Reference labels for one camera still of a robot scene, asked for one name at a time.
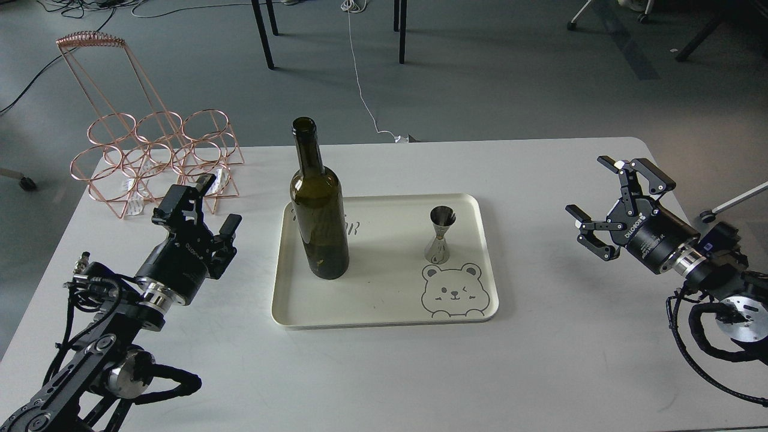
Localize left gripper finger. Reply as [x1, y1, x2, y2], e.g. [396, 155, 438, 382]
[209, 214, 242, 280]
[151, 174, 216, 232]

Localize dark green wine bottle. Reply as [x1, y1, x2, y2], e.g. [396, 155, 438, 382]
[290, 116, 349, 280]

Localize copper wire wine rack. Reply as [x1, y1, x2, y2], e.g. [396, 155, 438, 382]
[56, 31, 245, 218]

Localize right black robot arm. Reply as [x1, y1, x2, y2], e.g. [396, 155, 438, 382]
[566, 155, 766, 406]

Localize black floor cables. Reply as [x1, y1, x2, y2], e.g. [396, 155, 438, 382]
[0, 0, 253, 116]

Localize black table legs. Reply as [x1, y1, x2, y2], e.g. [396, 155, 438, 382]
[251, 0, 409, 70]

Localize cream bear tray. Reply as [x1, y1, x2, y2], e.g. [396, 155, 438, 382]
[271, 193, 499, 328]

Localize chair caster base right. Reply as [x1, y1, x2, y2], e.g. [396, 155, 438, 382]
[698, 181, 768, 224]

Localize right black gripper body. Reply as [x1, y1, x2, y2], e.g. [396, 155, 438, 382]
[607, 199, 701, 274]

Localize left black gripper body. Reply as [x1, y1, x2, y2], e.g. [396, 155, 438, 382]
[135, 221, 223, 305]

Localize chair caster left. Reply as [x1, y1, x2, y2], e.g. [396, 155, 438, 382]
[0, 167, 37, 191]

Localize silver metal jigger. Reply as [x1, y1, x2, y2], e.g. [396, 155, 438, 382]
[424, 205, 456, 265]

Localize chair base top right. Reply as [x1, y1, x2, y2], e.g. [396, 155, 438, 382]
[566, 1, 655, 32]

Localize white floor cable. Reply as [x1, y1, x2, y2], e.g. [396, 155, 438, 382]
[340, 0, 410, 143]

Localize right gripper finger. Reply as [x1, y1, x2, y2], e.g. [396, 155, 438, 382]
[565, 205, 626, 262]
[597, 155, 676, 216]

